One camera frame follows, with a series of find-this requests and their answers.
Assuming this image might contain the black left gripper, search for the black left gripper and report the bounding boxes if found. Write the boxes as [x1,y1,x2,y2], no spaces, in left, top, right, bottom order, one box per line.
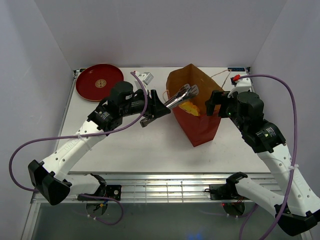
[120,88,172,119]

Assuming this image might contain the stainless steel tongs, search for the stainless steel tongs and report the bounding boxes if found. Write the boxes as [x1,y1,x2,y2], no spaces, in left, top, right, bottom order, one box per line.
[139,84,200,128]

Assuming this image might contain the white round bread roll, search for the white round bread roll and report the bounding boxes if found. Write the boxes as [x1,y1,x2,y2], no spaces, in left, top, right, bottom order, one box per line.
[179,100,201,117]

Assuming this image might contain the red and brown paper bag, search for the red and brown paper bag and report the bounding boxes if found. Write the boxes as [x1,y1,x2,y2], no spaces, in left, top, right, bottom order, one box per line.
[165,64,223,147]

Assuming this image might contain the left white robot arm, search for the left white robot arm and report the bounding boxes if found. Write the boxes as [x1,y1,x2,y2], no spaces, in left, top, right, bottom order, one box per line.
[28,81,171,206]

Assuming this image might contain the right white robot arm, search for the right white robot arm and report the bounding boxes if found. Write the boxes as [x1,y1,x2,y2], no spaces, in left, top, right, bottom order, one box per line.
[205,90,320,236]

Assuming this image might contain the blue label sticker right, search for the blue label sticker right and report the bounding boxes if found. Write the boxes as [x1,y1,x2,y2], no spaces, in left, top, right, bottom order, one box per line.
[227,67,246,72]

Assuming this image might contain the red round plate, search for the red round plate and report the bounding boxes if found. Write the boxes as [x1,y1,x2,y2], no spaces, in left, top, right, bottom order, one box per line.
[75,63,124,102]

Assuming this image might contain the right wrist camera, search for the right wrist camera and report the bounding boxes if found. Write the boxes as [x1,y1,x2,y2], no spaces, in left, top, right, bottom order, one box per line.
[227,74,252,98]

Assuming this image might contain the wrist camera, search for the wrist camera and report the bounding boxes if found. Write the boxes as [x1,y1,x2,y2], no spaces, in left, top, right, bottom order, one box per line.
[227,74,252,98]
[132,71,154,86]

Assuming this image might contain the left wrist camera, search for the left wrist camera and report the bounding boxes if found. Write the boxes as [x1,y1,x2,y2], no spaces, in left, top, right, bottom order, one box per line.
[132,71,154,86]

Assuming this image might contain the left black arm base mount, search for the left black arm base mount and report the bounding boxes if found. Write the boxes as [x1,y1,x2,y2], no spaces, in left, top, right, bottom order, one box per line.
[77,185,122,201]

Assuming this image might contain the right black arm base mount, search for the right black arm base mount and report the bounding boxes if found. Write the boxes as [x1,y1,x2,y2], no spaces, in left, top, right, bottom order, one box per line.
[204,184,248,201]

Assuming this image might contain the aluminium rail frame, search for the aluminium rail frame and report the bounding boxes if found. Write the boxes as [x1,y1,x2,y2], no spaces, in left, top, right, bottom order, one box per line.
[31,66,313,240]

